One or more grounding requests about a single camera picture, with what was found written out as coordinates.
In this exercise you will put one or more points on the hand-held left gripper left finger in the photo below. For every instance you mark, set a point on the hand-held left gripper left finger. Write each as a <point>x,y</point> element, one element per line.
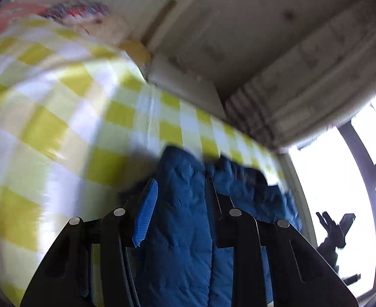
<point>146,211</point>

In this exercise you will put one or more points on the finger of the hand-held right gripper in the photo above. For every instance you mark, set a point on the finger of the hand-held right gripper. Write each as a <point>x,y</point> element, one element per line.
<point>346,227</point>
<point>326,223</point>

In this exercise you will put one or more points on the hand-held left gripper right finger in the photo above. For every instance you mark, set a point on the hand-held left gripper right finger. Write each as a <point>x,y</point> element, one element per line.
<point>226,211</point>

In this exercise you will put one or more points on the blue quilted jacket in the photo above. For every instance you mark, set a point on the blue quilted jacket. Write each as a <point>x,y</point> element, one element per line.
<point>181,246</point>

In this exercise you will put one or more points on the cream window ledge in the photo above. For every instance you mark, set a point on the cream window ledge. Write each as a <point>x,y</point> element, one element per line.
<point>298,192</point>

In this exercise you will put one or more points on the dark-framed window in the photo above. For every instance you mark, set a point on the dark-framed window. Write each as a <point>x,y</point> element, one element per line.
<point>360,153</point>

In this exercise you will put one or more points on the yellow checked plastic sheet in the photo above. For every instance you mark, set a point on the yellow checked plastic sheet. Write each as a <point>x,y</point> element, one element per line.
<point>63,118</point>

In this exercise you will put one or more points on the white bedside unit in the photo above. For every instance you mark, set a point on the white bedside unit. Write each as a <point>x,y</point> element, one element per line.
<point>181,83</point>

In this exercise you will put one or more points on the cream boat-print curtain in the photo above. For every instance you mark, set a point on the cream boat-print curtain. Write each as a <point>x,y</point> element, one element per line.
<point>303,86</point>

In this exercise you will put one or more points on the yellow pillow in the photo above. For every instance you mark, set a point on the yellow pillow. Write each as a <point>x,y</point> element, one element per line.
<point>136,52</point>

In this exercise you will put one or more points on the cream pink pillow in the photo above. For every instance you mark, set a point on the cream pink pillow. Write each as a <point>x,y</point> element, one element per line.
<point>105,30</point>

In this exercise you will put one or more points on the white wooden headboard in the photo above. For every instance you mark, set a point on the white wooden headboard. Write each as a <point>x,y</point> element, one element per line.
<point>175,9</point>

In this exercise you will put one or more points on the colourful patterned pillow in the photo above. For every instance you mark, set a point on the colourful patterned pillow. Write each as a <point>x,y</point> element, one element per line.
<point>76,9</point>

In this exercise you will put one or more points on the orange floral bedsheet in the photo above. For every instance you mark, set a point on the orange floral bedsheet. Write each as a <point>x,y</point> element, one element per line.
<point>12,17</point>

